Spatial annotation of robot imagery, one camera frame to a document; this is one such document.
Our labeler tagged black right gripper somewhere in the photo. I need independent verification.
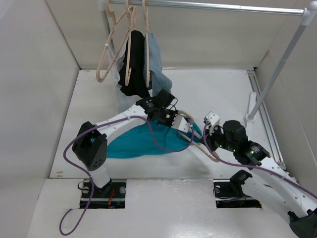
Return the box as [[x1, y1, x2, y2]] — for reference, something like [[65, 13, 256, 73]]
[[198, 123, 236, 152]]

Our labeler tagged beige wooden hanger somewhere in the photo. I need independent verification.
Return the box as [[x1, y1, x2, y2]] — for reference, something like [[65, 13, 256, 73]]
[[96, 0, 136, 86], [178, 110, 219, 163]]

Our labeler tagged teal t shirt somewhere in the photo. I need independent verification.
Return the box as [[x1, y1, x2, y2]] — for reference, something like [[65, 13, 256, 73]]
[[107, 121, 189, 159]]

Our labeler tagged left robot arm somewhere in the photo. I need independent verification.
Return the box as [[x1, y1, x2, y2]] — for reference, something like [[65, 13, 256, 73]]
[[72, 89, 177, 197]]

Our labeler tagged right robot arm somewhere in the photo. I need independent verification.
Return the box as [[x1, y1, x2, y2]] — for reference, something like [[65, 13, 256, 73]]
[[203, 119, 317, 238]]

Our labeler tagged light blue hanging shirt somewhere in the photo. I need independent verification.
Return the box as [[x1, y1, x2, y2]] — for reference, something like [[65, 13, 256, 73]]
[[143, 32, 172, 96]]

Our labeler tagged black hanging shirt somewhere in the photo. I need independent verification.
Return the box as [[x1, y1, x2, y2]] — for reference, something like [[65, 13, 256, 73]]
[[118, 30, 150, 98]]

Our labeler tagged beige hanger with blue shirt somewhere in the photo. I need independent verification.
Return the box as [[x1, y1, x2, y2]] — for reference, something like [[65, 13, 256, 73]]
[[142, 0, 151, 88]]

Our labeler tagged empty beige wooden hanger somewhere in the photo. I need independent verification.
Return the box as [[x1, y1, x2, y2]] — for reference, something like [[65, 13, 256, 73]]
[[96, 0, 136, 86]]

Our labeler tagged beige hanger with black shirt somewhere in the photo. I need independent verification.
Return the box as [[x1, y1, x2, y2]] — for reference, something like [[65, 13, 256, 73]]
[[124, 0, 136, 86]]

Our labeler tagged white sheer hanging garment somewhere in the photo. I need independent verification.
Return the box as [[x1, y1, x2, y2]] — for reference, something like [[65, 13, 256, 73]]
[[105, 44, 131, 113]]

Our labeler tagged metal clothes rack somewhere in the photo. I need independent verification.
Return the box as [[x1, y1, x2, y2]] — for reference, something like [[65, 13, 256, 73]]
[[98, 0, 317, 124]]

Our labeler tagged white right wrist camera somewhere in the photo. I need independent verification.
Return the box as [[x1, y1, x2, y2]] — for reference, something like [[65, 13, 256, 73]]
[[204, 111, 220, 135]]

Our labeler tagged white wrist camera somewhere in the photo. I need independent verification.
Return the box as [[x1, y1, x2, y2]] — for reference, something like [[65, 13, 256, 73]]
[[171, 114, 193, 133], [204, 111, 220, 135]]

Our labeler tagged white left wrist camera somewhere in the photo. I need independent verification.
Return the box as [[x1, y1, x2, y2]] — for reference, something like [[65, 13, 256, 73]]
[[171, 114, 193, 133]]

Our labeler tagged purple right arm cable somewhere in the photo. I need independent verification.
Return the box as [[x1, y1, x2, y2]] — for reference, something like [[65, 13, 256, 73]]
[[202, 121, 317, 201]]

